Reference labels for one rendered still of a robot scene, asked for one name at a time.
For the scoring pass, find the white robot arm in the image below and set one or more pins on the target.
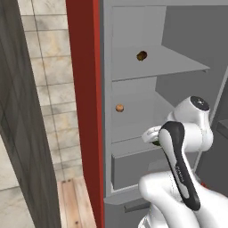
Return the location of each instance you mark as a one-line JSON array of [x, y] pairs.
[[196, 127]]

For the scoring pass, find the grey fridge shelf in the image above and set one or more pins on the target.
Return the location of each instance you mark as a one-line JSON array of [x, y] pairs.
[[139, 121], [130, 148], [166, 63]]

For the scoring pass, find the brown and green food item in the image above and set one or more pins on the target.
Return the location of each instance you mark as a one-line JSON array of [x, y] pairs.
[[142, 55]]

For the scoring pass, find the dark grey wood panel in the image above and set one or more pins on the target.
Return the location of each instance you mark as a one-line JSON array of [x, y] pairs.
[[23, 118]]

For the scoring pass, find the green lime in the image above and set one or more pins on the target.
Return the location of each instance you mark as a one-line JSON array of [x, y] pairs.
[[156, 144]]

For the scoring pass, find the tan round food item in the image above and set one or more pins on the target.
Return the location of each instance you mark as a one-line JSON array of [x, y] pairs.
[[119, 108]]

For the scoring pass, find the grey fridge door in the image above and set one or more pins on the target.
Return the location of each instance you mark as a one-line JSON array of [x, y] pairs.
[[213, 166]]

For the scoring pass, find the red fridge with grey interior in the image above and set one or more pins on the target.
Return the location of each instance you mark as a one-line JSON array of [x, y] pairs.
[[84, 89]]

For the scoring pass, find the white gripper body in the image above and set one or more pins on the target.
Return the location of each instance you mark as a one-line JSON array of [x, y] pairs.
[[150, 135]]

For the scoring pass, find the grey fridge drawer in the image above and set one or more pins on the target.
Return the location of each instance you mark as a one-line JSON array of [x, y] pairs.
[[130, 172]]

